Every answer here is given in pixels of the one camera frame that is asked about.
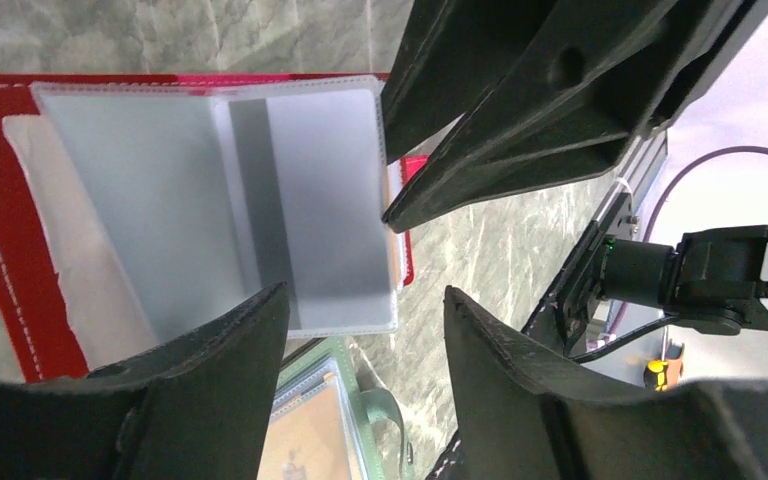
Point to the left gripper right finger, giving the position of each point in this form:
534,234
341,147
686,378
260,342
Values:
525,412

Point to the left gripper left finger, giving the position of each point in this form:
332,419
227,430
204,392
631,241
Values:
197,407

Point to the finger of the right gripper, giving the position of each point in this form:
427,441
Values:
450,52
596,75

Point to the red card holder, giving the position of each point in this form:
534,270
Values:
117,225

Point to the aluminium frame rail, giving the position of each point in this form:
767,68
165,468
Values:
636,173

